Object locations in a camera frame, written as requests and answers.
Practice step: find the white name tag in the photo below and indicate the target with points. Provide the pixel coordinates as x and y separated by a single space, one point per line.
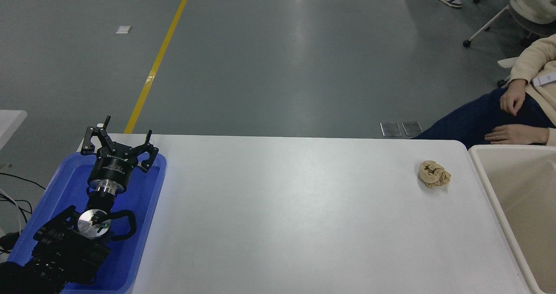
545 80

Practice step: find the person's right hand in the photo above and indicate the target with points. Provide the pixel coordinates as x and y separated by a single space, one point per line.
512 97

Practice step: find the blue plastic tray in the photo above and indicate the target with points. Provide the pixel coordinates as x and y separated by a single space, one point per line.
143 198

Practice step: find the tan paper ball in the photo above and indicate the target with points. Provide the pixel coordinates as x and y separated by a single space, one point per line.
433 174

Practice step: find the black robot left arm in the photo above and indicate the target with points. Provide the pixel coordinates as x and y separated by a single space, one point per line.
65 250

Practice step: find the metal floor plate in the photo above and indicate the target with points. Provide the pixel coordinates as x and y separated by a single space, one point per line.
390 129
412 128

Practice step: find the person's left forearm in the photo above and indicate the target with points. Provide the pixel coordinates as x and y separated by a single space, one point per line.
551 136

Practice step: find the white office chair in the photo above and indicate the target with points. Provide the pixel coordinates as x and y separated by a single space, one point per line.
527 26

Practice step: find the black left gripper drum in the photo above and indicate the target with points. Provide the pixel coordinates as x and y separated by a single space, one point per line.
110 166

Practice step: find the large pale bin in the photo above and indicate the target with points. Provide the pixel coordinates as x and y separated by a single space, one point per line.
527 198

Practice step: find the person's left hand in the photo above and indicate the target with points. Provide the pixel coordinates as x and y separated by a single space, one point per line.
519 134

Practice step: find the person's right forearm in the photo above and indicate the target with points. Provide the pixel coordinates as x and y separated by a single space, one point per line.
534 58

